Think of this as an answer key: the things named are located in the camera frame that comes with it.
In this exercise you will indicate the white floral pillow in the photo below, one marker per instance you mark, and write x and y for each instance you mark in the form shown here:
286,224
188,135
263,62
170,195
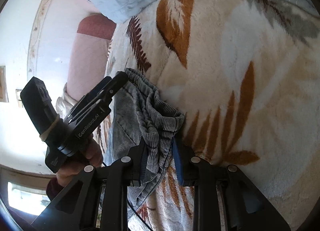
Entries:
63,103

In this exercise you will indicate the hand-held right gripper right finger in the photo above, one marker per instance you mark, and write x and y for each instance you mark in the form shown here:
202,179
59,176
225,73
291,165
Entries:
178,166

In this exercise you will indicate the person's left hand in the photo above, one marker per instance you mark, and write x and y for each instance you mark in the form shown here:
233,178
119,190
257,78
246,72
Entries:
93,154

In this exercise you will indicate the small beige wall switch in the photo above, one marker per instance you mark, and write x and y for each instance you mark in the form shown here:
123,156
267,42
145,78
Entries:
19,98

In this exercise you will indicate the blue denim pants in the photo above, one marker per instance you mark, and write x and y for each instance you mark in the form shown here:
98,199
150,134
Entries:
155,121

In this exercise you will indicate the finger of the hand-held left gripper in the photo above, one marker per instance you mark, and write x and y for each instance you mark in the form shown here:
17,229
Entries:
98,87
112,91

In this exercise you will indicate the person's left forearm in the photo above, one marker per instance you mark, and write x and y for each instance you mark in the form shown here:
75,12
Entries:
53,191

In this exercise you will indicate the leaf print blanket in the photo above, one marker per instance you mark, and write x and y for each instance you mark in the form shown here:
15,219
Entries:
250,96

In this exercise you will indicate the brown wooden window frame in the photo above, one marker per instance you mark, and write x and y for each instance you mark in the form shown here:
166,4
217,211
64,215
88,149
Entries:
15,173

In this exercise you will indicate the pink bolster with red end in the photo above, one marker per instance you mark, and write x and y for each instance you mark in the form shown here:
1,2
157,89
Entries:
85,58

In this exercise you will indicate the large beige wall switch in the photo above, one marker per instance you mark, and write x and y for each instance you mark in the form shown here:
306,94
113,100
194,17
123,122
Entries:
3,83

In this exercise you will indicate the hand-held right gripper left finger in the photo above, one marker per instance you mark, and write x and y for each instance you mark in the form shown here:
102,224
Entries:
135,168

